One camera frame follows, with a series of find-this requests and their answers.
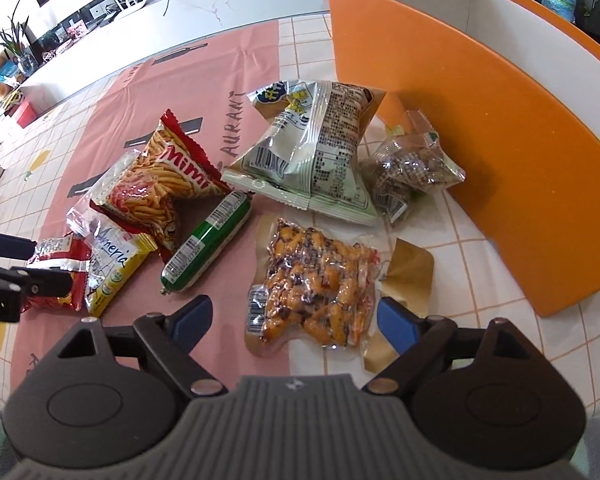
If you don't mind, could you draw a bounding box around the white marble television console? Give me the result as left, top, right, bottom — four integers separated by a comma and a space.
17, 0, 476, 111

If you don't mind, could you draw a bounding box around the small red snack packet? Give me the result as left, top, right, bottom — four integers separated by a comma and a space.
24, 232, 93, 312

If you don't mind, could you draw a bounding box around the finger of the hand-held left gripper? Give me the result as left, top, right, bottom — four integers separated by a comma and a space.
0, 260, 76, 311
0, 226, 37, 262

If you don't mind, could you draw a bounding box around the green sausage stick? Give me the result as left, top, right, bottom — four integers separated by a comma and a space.
160, 190, 252, 297

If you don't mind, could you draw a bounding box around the yellow wafer packet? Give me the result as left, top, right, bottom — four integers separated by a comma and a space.
65, 195, 159, 317

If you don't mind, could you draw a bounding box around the small red storage box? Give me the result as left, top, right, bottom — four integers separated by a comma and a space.
11, 100, 38, 129

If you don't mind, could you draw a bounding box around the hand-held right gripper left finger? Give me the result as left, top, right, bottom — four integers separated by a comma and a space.
55, 295, 229, 396

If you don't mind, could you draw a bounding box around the orange cardboard box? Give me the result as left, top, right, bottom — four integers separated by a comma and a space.
326, 0, 600, 318

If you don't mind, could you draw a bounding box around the green plant in glass vase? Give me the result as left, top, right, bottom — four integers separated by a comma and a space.
0, 0, 38, 78

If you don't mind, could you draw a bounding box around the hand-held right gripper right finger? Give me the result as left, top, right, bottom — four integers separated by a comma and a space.
361, 296, 528, 396

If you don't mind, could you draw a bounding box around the pale green chip bag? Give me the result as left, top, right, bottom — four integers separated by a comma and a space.
222, 79, 388, 227

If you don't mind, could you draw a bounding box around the clear mixed nut packet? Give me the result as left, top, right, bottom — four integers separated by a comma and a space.
357, 110, 467, 224

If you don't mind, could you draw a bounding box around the red striped snack bag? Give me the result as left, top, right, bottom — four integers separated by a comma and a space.
89, 108, 232, 256

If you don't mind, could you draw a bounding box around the orange vacuum snack pack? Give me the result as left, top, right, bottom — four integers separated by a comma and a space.
243, 216, 436, 375

